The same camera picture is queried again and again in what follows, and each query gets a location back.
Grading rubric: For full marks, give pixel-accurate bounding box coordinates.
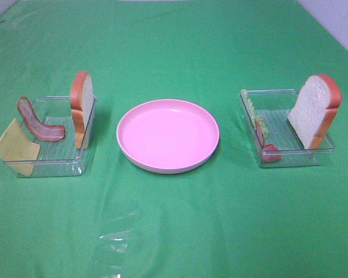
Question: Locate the green lettuce leaf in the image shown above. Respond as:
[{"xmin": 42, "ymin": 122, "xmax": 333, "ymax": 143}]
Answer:
[{"xmin": 241, "ymin": 89, "xmax": 269, "ymax": 141}]

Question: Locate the bacon strip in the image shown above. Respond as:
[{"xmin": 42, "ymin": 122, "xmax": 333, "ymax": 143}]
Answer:
[
  {"xmin": 254, "ymin": 118, "xmax": 281, "ymax": 163},
  {"xmin": 16, "ymin": 97, "xmax": 66, "ymax": 142}
]

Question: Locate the bread slice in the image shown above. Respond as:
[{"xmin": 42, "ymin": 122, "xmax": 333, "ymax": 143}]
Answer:
[
  {"xmin": 288, "ymin": 74, "xmax": 342, "ymax": 149},
  {"xmin": 70, "ymin": 71, "xmax": 94, "ymax": 149}
]

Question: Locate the pink round plate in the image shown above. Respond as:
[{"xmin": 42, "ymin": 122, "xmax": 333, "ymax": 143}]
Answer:
[{"xmin": 116, "ymin": 99, "xmax": 220, "ymax": 174}]

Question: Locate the clear plastic film sheet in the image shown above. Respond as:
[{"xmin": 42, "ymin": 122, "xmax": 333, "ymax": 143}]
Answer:
[{"xmin": 88, "ymin": 200, "xmax": 138, "ymax": 277}]

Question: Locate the right clear plastic tray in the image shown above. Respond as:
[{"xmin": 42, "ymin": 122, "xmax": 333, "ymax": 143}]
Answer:
[{"xmin": 238, "ymin": 89, "xmax": 335, "ymax": 168}]

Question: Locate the clear plastic tray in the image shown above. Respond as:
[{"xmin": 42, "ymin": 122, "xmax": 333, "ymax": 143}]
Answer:
[
  {"xmin": 238, "ymin": 89, "xmax": 335, "ymax": 168},
  {"xmin": 2, "ymin": 95, "xmax": 99, "ymax": 178}
]

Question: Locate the green tablecloth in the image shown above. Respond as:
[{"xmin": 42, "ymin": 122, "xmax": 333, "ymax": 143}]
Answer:
[{"xmin": 0, "ymin": 1, "xmax": 348, "ymax": 277}]

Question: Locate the left clear plastic tray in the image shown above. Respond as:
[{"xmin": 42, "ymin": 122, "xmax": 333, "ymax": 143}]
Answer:
[{"xmin": 2, "ymin": 95, "xmax": 99, "ymax": 178}]

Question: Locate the yellow cheese slice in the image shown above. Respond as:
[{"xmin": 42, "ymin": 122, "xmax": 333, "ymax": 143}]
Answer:
[{"xmin": 0, "ymin": 118, "xmax": 40, "ymax": 177}]

